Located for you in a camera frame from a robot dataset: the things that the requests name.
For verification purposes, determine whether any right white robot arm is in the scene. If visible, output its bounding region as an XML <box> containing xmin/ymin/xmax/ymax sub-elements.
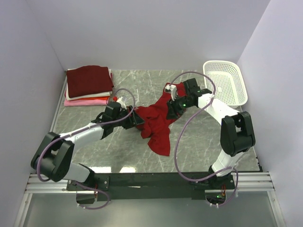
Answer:
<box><xmin>164</xmin><ymin>79</ymin><xmax>256</xmax><ymax>183</ymax></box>

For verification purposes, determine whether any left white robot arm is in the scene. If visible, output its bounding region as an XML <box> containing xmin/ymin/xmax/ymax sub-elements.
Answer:
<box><xmin>30</xmin><ymin>102</ymin><xmax>144</xmax><ymax>188</ymax></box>

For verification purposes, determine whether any folded pink t-shirt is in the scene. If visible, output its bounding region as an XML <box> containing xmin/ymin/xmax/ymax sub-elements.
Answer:
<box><xmin>63</xmin><ymin>97</ymin><xmax>109</xmax><ymax>106</ymax></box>

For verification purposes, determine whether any folded orange-red t-shirt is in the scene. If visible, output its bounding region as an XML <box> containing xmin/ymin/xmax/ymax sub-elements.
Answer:
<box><xmin>75</xmin><ymin>96</ymin><xmax>110</xmax><ymax>101</ymax></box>

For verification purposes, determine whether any white perforated plastic basket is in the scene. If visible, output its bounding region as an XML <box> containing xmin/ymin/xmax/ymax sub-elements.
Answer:
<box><xmin>203</xmin><ymin>60</ymin><xmax>248</xmax><ymax>108</ymax></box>

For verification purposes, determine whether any folded dark red t-shirt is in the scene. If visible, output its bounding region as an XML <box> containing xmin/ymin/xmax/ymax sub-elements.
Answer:
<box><xmin>66</xmin><ymin>65</ymin><xmax>114</xmax><ymax>98</ymax></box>

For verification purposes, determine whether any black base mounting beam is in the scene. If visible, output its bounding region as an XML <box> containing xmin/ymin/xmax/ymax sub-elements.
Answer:
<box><xmin>67</xmin><ymin>172</ymin><xmax>235</xmax><ymax>204</ymax></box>

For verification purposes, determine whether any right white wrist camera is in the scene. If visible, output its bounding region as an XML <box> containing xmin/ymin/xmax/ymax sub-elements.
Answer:
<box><xmin>164</xmin><ymin>84</ymin><xmax>177</xmax><ymax>101</ymax></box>

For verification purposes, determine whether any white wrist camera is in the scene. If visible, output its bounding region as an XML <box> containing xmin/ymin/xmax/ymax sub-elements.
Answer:
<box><xmin>113</xmin><ymin>96</ymin><xmax>127</xmax><ymax>109</ymax></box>
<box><xmin>164</xmin><ymin>84</ymin><xmax>177</xmax><ymax>101</ymax></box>

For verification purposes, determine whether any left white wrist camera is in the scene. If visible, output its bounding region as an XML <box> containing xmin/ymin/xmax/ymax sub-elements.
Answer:
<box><xmin>113</xmin><ymin>96</ymin><xmax>127</xmax><ymax>109</ymax></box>

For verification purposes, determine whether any aluminium extrusion rail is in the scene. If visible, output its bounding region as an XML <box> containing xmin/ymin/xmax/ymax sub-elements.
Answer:
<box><xmin>25</xmin><ymin>172</ymin><xmax>275</xmax><ymax>194</ymax></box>

